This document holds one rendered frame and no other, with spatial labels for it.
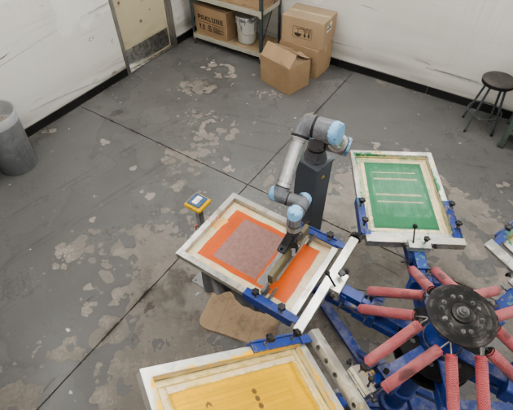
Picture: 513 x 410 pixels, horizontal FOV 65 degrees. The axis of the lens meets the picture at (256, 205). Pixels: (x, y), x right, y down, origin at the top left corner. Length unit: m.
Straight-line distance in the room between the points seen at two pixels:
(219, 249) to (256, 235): 0.24
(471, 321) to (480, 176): 2.93
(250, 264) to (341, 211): 1.77
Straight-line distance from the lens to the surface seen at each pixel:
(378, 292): 2.22
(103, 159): 4.74
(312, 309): 2.16
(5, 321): 3.82
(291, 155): 2.09
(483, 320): 2.05
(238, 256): 2.42
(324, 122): 2.07
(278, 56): 5.35
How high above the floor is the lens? 2.95
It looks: 48 degrees down
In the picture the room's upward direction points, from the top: straight up
